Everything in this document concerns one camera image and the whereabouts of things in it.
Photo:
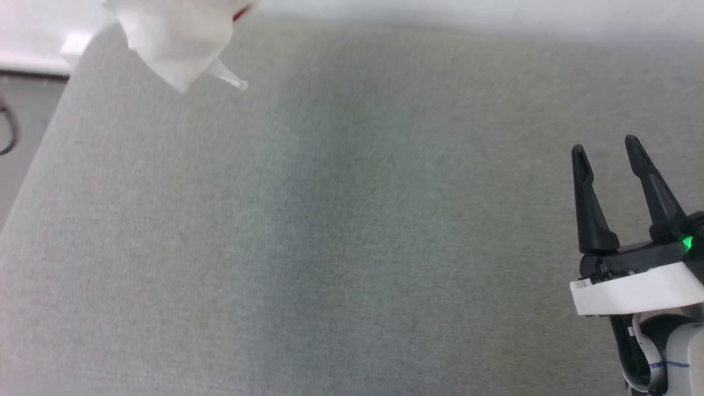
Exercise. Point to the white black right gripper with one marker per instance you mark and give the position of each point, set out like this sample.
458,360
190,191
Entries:
638,289

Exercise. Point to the blue white Lakers jersey shirt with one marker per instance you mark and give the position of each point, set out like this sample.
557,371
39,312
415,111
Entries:
176,38

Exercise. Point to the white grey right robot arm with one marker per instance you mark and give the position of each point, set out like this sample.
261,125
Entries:
685,352

